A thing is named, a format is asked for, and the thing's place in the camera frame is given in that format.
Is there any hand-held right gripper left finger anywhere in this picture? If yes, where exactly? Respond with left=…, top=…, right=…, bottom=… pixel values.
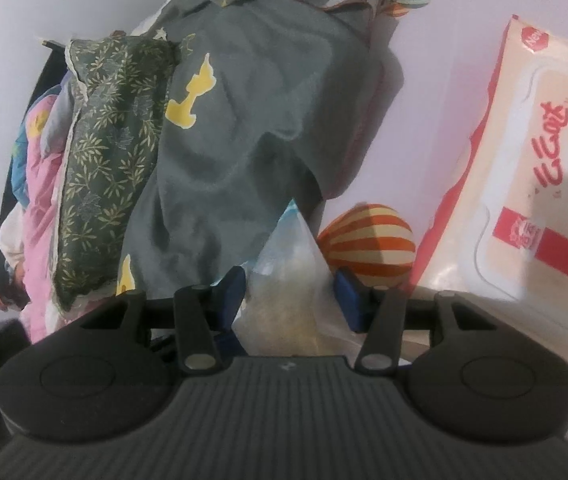
left=80, top=266, right=247, bottom=375

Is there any grey blanket with yellow prints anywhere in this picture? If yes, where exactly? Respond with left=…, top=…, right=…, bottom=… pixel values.
left=118, top=0, right=405, bottom=313

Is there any pink balloon-print bed sheet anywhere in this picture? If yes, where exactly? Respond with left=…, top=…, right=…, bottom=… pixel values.
left=314, top=0, right=568, bottom=411

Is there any green leaf-patterned pillow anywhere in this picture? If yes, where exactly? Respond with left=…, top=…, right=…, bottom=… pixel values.
left=51, top=30, right=183, bottom=312

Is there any black headboard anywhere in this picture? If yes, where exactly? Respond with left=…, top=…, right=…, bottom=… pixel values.
left=0, top=40, right=72, bottom=306

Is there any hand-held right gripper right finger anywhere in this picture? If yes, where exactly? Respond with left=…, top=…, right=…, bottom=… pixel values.
left=333, top=266, right=487, bottom=375

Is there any pink printed blanket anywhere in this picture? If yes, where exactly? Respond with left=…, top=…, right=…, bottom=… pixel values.
left=11, top=80, right=89, bottom=346

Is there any white cloth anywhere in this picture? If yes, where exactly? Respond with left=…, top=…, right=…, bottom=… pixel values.
left=0, top=207, right=32, bottom=273

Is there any clear plastic bag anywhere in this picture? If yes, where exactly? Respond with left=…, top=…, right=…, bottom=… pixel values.
left=231, top=199, right=365, bottom=361

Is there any wet wipes pack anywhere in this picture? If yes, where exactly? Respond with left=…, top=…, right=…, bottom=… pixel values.
left=406, top=14, right=568, bottom=402

